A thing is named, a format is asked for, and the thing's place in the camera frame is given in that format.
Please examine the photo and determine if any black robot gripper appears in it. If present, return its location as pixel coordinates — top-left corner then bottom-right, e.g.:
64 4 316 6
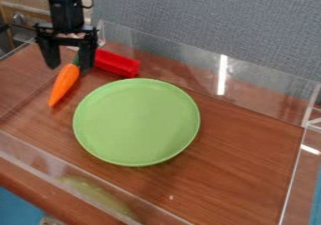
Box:
34 0 96 73

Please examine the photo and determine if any orange toy carrot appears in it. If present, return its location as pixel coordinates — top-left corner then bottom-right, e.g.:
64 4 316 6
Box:
48 56 80 107

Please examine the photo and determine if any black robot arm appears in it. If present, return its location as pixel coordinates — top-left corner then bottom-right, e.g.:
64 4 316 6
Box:
33 0 97 73

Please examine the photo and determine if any green round plate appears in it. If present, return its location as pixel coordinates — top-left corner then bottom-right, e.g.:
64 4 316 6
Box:
72 79 200 167

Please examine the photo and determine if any red plastic block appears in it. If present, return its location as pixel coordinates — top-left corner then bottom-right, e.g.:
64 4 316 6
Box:
93 49 140 78

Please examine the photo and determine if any clear acrylic enclosure wall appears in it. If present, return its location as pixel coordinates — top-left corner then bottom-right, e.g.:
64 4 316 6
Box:
0 22 321 225

